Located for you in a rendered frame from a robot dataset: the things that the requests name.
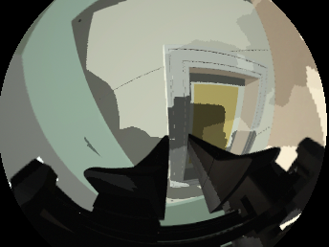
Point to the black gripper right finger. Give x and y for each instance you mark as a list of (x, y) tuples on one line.
[(221, 172)]

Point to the beige flat board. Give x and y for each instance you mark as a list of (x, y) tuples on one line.
[(120, 45)]

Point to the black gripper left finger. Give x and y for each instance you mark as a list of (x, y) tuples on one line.
[(148, 179)]

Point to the picture frame with dark olive picture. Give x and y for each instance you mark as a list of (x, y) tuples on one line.
[(214, 94)]

